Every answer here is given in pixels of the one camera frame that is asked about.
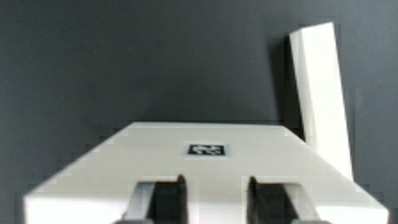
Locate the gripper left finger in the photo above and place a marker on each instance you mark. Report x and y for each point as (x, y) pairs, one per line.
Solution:
(158, 203)

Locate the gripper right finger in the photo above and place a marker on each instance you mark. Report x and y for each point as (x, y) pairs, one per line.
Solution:
(270, 208)

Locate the white cabinet body box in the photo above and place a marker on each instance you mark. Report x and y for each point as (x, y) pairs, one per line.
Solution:
(216, 155)

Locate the white right fence bar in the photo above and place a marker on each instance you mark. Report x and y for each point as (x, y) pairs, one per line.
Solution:
(319, 94)

